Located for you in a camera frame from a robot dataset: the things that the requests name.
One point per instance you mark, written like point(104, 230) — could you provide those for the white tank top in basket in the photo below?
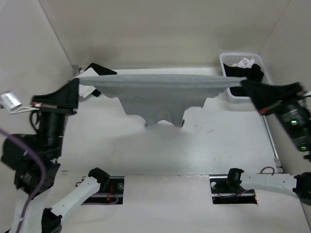
point(245, 63)

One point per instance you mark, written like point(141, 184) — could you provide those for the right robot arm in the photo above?
point(294, 147)

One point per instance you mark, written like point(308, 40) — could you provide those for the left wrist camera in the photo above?
point(10, 102)

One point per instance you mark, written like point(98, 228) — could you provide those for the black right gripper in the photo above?
point(266, 96)

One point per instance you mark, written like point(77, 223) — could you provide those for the white plastic laundry basket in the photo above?
point(231, 59)

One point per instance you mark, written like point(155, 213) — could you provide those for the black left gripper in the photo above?
point(65, 100)

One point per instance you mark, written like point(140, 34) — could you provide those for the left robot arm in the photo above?
point(34, 159)

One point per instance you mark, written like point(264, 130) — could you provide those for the folded black tank top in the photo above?
point(95, 69)

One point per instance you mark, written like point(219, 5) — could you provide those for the folded white tank top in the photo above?
point(84, 90)

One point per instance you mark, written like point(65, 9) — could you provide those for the black tank top in basket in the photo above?
point(254, 73)

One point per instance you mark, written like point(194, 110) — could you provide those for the grey tank top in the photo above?
point(157, 97)

